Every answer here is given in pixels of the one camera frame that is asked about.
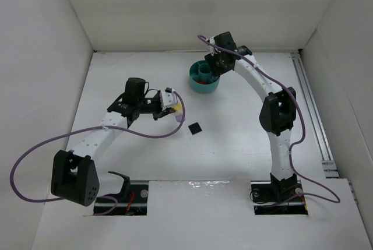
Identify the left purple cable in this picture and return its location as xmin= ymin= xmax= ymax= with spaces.
xmin=10 ymin=92 xmax=187 ymax=215

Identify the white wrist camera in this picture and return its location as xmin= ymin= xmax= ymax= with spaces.
xmin=208 ymin=36 xmax=220 ymax=55
xmin=160 ymin=87 xmax=178 ymax=111

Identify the teal round divided container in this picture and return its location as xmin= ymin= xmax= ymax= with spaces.
xmin=189 ymin=61 xmax=220 ymax=94

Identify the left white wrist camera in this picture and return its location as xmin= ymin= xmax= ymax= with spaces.
xmin=160 ymin=87 xmax=178 ymax=111

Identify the black flat lego plate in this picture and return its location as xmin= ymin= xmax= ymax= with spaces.
xmin=188 ymin=122 xmax=202 ymax=135

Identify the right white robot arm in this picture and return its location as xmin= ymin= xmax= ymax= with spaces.
xmin=205 ymin=32 xmax=298 ymax=204

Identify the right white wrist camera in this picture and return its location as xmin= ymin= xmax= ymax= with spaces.
xmin=208 ymin=36 xmax=220 ymax=55

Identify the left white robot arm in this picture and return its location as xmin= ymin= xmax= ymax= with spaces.
xmin=51 ymin=78 xmax=181 ymax=206

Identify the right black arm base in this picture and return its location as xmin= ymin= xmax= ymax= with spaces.
xmin=249 ymin=181 xmax=308 ymax=216

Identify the lavender lego brick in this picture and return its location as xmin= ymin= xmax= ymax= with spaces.
xmin=174 ymin=110 xmax=185 ymax=123

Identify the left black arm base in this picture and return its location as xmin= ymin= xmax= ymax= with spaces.
xmin=93 ymin=181 xmax=149 ymax=216

